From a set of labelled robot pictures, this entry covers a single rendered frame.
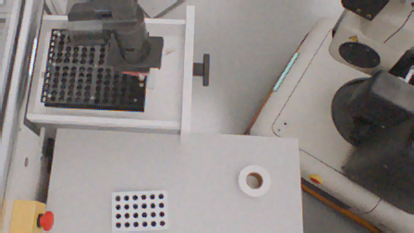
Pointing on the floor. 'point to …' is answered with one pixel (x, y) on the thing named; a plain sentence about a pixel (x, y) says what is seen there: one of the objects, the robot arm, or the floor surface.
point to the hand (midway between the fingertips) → (140, 71)
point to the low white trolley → (175, 180)
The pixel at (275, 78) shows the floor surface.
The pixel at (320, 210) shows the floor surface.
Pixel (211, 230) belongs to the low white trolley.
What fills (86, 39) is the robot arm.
